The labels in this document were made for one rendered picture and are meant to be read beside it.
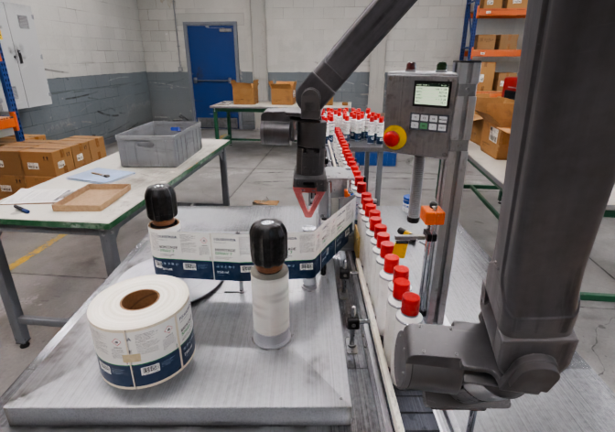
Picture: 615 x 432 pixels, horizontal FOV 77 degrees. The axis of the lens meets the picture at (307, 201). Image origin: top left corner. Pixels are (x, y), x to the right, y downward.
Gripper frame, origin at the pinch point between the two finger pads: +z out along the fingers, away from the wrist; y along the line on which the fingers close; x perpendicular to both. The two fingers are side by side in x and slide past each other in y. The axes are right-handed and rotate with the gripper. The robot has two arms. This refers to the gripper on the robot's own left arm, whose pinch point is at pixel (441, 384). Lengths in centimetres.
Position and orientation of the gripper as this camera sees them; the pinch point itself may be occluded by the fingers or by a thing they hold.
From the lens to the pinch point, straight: 64.5
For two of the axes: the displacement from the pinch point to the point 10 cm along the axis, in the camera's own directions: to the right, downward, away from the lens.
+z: -0.2, 5.0, 8.7
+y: -10.0, -0.2, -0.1
